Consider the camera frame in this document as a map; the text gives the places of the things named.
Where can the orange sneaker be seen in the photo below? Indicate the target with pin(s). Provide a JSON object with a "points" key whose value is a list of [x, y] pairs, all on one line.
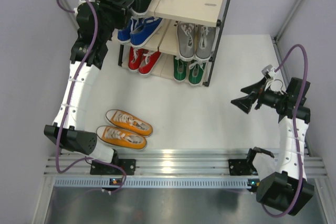
{"points": [[121, 138], [127, 121]]}

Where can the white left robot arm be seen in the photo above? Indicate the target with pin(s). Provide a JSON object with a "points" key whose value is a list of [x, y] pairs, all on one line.
{"points": [[96, 22]]}

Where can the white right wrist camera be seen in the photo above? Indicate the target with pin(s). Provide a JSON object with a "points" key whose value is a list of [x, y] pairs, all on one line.
{"points": [[269, 72]]}

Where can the beige three-tier shoe shelf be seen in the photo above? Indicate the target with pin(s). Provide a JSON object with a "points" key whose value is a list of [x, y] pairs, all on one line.
{"points": [[211, 13]]}

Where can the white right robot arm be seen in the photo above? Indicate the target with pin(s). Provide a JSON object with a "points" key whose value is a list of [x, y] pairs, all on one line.
{"points": [[283, 183]]}

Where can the aluminium mounting rail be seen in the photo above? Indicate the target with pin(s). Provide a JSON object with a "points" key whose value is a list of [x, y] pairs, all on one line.
{"points": [[216, 169]]}

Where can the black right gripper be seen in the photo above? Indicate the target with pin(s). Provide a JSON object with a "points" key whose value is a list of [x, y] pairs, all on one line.
{"points": [[245, 103]]}

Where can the blue sneaker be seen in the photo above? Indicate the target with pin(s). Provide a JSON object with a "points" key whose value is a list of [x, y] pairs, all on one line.
{"points": [[123, 35], [145, 30]]}

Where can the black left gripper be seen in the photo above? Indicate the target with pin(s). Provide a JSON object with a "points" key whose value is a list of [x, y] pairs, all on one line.
{"points": [[123, 14]]}

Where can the green sneaker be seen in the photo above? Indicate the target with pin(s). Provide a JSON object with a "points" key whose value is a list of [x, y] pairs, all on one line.
{"points": [[179, 69], [197, 70]]}

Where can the red sneaker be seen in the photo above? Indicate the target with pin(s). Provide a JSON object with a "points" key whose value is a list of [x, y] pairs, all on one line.
{"points": [[135, 58], [150, 58]]}

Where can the grey sneaker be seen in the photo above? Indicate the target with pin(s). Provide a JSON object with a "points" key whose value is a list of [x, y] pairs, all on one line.
{"points": [[186, 39], [206, 37]]}

